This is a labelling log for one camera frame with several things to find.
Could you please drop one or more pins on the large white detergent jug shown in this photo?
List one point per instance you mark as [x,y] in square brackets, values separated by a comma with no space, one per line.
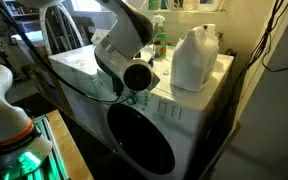
[194,60]

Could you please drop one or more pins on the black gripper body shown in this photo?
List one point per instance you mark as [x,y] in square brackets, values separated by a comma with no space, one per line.
[118,87]

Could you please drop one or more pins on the teal bottle on shelf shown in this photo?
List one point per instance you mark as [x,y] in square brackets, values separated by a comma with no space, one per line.
[164,4]

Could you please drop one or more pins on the green spray bottle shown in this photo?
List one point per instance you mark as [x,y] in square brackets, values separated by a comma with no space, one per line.
[160,40]

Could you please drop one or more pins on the wooden table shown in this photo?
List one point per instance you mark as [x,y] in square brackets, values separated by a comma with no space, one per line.
[67,146]

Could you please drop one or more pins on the white dryer machine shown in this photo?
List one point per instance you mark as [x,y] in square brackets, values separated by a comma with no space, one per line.
[77,93]

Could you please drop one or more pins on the wall water valve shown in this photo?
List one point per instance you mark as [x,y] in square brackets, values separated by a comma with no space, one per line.
[221,37]

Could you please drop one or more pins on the bright window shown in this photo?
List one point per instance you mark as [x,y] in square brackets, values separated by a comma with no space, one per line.
[84,5]

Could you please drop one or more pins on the green-lit robot mount platform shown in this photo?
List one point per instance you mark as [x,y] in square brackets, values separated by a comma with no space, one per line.
[54,166]

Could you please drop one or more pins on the cluttered storage shelf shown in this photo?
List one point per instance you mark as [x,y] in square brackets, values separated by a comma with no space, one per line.
[27,15]

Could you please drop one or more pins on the wall shelf board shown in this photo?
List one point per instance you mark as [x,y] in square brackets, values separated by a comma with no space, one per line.
[184,11]

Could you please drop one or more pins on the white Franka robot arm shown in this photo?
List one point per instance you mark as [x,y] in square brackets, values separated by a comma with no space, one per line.
[127,30]

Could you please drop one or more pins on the white box with label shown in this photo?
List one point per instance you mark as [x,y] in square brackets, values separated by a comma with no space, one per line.
[208,4]

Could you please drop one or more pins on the white front-load washing machine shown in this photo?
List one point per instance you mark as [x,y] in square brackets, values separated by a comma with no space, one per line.
[184,110]

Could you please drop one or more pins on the green bottle on shelf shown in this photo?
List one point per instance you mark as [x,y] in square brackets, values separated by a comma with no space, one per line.
[153,4]

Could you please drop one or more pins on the white tubular rack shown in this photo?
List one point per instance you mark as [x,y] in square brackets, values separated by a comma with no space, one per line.
[43,30]

